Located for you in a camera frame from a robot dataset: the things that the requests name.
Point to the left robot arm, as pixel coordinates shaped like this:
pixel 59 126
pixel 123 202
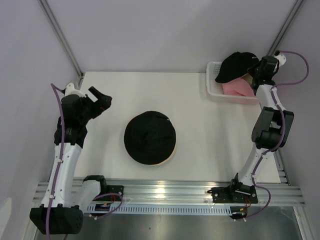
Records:
pixel 61 212

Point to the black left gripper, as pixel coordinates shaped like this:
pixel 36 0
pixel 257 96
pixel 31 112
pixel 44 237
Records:
pixel 104 102

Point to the white plastic basket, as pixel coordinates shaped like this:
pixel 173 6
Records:
pixel 215 90

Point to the beige bucket hat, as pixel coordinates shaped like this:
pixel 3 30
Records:
pixel 170 158

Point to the pink hat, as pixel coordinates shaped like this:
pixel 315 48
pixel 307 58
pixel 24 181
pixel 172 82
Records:
pixel 238 87

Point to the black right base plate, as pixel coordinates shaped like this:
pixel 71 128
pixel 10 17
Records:
pixel 234 195

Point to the white slotted cable duct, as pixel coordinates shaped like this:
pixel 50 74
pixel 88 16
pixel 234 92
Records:
pixel 149 209

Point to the left aluminium frame post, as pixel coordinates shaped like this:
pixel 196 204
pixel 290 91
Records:
pixel 49 14

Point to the aluminium frame post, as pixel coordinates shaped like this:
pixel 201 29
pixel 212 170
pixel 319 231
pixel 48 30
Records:
pixel 285 26
pixel 49 14

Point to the right aluminium frame post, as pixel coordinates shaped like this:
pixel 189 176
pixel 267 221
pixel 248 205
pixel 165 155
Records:
pixel 285 26

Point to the aluminium mounting rail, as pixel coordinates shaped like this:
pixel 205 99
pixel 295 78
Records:
pixel 174 192

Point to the black bucket hat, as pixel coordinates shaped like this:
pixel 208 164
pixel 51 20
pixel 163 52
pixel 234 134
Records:
pixel 150 138

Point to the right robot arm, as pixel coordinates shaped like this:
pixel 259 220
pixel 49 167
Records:
pixel 269 132

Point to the cream hat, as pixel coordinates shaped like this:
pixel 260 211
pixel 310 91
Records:
pixel 248 78

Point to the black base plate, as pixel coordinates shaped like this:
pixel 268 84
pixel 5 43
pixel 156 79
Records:
pixel 113 190
pixel 234 195

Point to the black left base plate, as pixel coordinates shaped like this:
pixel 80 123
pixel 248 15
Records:
pixel 113 190

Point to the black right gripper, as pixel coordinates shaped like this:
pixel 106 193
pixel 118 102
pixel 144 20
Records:
pixel 250 70

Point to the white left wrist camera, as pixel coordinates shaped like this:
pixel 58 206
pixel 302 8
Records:
pixel 71 90

